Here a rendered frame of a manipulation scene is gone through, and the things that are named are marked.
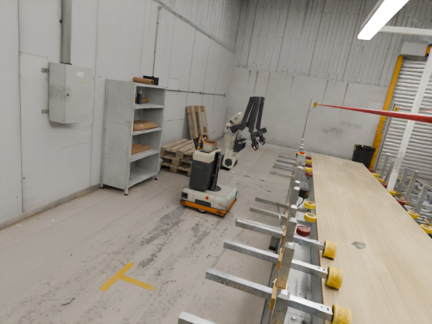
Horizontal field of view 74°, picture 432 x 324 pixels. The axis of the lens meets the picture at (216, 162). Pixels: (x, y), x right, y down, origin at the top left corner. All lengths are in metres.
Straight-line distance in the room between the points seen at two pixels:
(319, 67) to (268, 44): 1.75
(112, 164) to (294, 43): 7.20
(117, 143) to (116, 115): 0.38
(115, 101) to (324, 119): 7.06
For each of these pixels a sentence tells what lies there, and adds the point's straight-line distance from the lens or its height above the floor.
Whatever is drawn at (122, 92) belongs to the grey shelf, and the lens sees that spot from 4.03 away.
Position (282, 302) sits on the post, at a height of 1.10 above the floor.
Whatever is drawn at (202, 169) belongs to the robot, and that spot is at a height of 0.60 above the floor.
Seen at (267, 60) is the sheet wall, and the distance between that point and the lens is 9.85.
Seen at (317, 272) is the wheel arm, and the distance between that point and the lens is 1.37.
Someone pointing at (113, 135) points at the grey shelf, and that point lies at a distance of 4.16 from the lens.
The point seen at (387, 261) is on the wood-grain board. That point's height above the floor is 0.90.
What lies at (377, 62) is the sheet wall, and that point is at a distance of 9.91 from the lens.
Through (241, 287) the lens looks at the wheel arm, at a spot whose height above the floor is 0.95.
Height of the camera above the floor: 1.64
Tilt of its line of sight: 14 degrees down
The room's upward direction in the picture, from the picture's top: 9 degrees clockwise
